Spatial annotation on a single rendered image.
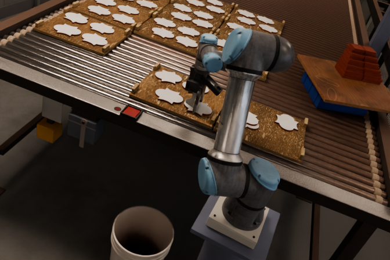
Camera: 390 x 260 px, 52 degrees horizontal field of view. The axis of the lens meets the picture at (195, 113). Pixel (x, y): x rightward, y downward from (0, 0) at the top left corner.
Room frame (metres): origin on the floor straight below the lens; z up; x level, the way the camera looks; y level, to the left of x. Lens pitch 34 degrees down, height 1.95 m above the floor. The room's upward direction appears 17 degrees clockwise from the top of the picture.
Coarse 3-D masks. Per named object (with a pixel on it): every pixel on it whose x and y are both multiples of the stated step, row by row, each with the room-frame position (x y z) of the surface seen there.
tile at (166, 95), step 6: (156, 90) 1.61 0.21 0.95; (162, 90) 1.62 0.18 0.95; (168, 90) 1.64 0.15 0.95; (162, 96) 1.57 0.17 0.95; (168, 96) 1.58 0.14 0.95; (174, 96) 1.60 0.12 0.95; (180, 96) 1.62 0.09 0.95; (168, 102) 1.54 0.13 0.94; (174, 102) 1.56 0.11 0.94; (180, 102) 1.57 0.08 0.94
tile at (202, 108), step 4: (184, 104) 1.56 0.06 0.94; (188, 104) 1.56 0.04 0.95; (200, 104) 1.60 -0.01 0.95; (204, 104) 1.61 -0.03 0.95; (188, 108) 1.54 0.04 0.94; (192, 108) 1.55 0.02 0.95; (200, 108) 1.57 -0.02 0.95; (204, 108) 1.58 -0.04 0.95; (208, 108) 1.59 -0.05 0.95; (196, 112) 1.52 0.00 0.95; (200, 112) 1.53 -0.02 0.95; (204, 112) 1.54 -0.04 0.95; (208, 112) 1.55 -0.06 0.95; (200, 116) 1.51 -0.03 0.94
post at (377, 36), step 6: (384, 18) 3.19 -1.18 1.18; (384, 24) 3.17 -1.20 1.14; (378, 30) 3.17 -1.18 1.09; (384, 30) 3.16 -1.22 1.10; (378, 36) 3.17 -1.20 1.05; (384, 36) 3.16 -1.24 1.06; (372, 42) 3.17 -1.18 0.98; (378, 42) 3.16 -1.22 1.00; (384, 42) 3.16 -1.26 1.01; (378, 48) 3.16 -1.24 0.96; (378, 54) 3.16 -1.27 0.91
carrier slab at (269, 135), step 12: (252, 108) 1.72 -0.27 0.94; (264, 108) 1.76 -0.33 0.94; (264, 120) 1.65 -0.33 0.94; (276, 120) 1.68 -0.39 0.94; (300, 120) 1.75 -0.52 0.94; (252, 132) 1.52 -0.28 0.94; (264, 132) 1.54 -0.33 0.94; (276, 132) 1.57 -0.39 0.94; (288, 132) 1.60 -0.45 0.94; (300, 132) 1.64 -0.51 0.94; (252, 144) 1.44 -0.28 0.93; (264, 144) 1.45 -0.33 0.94; (276, 144) 1.48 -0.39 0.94; (288, 144) 1.51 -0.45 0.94; (300, 144) 1.54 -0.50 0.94; (288, 156) 1.42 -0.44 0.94
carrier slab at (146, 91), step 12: (156, 72) 1.79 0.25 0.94; (144, 84) 1.64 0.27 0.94; (156, 84) 1.67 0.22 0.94; (168, 84) 1.71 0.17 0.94; (180, 84) 1.74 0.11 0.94; (132, 96) 1.52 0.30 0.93; (144, 96) 1.54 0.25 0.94; (156, 96) 1.57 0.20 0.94; (204, 96) 1.70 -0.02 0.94; (216, 96) 1.73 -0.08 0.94; (168, 108) 1.51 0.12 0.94; (180, 108) 1.54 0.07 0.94; (216, 108) 1.63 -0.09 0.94; (192, 120) 1.48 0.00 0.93; (204, 120) 1.50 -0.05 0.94
